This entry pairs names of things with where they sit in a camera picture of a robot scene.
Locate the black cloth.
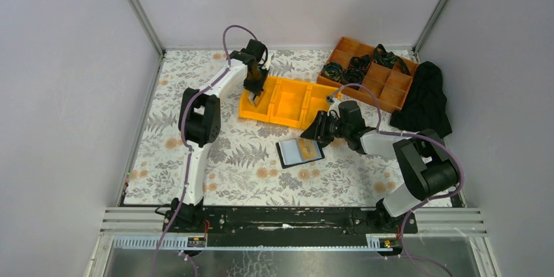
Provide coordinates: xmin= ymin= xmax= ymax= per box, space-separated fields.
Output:
xmin=389 ymin=61 xmax=453 ymax=138

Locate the dark floral rolled tie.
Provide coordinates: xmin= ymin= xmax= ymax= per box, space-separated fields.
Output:
xmin=341 ymin=68 xmax=365 ymax=90

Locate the blue yellow rolled tie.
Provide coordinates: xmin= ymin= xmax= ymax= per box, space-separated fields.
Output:
xmin=321 ymin=61 xmax=343 ymax=83

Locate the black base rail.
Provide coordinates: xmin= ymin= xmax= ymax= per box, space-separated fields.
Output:
xmin=162 ymin=206 xmax=418 ymax=248

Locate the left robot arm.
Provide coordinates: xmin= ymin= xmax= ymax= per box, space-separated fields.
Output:
xmin=172 ymin=39 xmax=269 ymax=223

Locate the black leather card holder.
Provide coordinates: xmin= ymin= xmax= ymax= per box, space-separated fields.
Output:
xmin=276 ymin=138 xmax=325 ymax=169

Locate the yellow plastic divided bin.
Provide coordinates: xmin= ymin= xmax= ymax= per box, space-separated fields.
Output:
xmin=238 ymin=76 xmax=336 ymax=130

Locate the dark green rolled tie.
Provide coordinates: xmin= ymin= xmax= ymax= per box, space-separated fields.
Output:
xmin=372 ymin=44 xmax=411 ymax=76

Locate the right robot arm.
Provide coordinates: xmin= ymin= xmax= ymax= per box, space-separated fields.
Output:
xmin=301 ymin=101 xmax=464 ymax=220

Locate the wooden compartment organizer tray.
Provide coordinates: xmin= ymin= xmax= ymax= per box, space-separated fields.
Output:
xmin=316 ymin=37 xmax=419 ymax=113

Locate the floral patterned table mat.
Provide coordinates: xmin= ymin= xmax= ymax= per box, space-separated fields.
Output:
xmin=123 ymin=50 xmax=402 ymax=206

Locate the orange logo credit card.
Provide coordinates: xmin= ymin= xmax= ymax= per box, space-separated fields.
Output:
xmin=299 ymin=138 xmax=321 ymax=161

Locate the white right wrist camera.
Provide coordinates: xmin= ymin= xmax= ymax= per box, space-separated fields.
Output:
xmin=326 ymin=95 xmax=342 ymax=119

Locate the black rolled tie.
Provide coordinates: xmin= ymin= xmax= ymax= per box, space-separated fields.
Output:
xmin=348 ymin=54 xmax=372 ymax=74

